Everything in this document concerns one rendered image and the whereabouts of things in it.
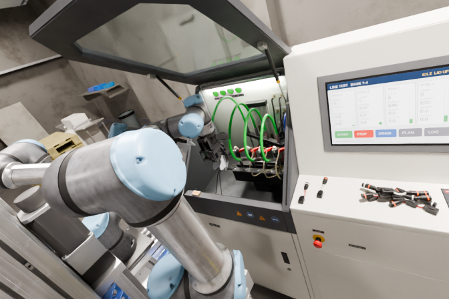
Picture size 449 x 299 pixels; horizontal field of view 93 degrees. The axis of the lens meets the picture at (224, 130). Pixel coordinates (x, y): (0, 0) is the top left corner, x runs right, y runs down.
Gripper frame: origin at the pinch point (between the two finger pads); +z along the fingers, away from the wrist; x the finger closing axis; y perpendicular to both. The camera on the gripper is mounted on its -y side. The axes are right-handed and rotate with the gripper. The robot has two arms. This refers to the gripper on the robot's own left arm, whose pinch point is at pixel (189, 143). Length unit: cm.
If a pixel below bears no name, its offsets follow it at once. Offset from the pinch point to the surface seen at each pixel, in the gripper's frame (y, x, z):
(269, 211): 27, 23, 37
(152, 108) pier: -150, -437, 121
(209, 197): 25.6, -11.6, 24.8
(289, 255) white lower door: 51, 18, 62
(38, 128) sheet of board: -78, -731, -96
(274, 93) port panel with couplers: -38, 16, 42
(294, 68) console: -36, 42, 23
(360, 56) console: -36, 66, 31
